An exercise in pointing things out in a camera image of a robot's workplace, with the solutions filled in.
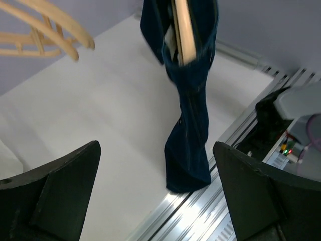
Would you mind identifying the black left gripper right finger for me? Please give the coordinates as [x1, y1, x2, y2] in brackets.
[213, 142, 320, 241]

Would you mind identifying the beige wooden hanger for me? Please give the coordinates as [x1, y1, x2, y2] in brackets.
[1, 1, 79, 61]
[18, 0, 95, 50]
[172, 0, 197, 66]

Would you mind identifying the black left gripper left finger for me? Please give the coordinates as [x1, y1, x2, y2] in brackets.
[1, 141, 101, 240]

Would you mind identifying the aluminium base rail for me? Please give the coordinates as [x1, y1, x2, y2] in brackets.
[127, 67, 321, 241]

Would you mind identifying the dark navy skirt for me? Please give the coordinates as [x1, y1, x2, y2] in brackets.
[140, 1, 219, 193]

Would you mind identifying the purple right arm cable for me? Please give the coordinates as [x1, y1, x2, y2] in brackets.
[297, 114, 321, 164]

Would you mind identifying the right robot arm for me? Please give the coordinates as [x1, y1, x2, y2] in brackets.
[235, 82, 320, 181]

